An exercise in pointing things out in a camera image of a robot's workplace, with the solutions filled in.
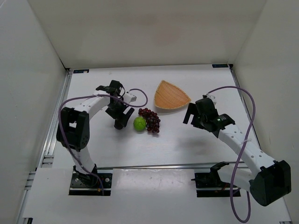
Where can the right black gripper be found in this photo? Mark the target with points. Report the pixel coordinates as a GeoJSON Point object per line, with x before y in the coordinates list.
{"type": "Point", "coordinates": [195, 115]}

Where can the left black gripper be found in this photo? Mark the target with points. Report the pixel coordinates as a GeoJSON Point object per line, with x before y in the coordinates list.
{"type": "Point", "coordinates": [120, 114]}

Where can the dark brown fake fruit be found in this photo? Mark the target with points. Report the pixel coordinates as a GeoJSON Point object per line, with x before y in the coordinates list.
{"type": "Point", "coordinates": [118, 125]}

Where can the green fake fruit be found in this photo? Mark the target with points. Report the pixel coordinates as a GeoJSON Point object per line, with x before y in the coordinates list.
{"type": "Point", "coordinates": [139, 124]}

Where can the red fake grape bunch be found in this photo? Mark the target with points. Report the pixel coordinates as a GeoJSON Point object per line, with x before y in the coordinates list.
{"type": "Point", "coordinates": [152, 121]}

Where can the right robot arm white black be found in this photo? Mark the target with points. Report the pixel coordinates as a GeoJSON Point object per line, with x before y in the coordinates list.
{"type": "Point", "coordinates": [267, 180]}

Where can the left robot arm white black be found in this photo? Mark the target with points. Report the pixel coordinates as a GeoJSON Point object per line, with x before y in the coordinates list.
{"type": "Point", "coordinates": [74, 126]}

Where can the woven triangular fruit basket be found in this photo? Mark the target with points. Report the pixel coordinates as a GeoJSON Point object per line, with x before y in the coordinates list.
{"type": "Point", "coordinates": [168, 96]}

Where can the right blue corner label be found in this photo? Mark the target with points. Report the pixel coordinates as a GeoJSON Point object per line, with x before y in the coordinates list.
{"type": "Point", "coordinates": [219, 65]}

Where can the blue corner label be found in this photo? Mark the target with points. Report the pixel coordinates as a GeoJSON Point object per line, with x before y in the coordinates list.
{"type": "Point", "coordinates": [81, 71]}
{"type": "Point", "coordinates": [219, 65]}

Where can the left blue corner label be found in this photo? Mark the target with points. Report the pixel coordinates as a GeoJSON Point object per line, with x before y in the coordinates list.
{"type": "Point", "coordinates": [81, 71]}

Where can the white front cover board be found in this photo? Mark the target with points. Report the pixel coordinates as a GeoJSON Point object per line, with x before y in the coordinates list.
{"type": "Point", "coordinates": [165, 196]}

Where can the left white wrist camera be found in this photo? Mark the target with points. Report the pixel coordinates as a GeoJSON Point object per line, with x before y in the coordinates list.
{"type": "Point", "coordinates": [129, 97]}

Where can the front aluminium frame rail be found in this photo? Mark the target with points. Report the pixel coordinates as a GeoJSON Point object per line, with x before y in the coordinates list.
{"type": "Point", "coordinates": [169, 166]}

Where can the aluminium frame rail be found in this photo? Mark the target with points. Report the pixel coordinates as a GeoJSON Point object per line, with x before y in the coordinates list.
{"type": "Point", "coordinates": [169, 166]}
{"type": "Point", "coordinates": [47, 151]}
{"type": "Point", "coordinates": [251, 115]}

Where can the right aluminium frame rail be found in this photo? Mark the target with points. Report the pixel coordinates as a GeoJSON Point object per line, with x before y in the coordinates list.
{"type": "Point", "coordinates": [251, 115]}

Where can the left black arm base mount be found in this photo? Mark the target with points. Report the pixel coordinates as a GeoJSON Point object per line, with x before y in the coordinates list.
{"type": "Point", "coordinates": [84, 185]}

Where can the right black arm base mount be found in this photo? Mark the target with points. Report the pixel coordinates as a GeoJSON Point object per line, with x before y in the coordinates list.
{"type": "Point", "coordinates": [209, 185]}

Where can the left aluminium frame rail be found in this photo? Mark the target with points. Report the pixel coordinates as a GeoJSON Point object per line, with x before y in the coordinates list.
{"type": "Point", "coordinates": [47, 151]}

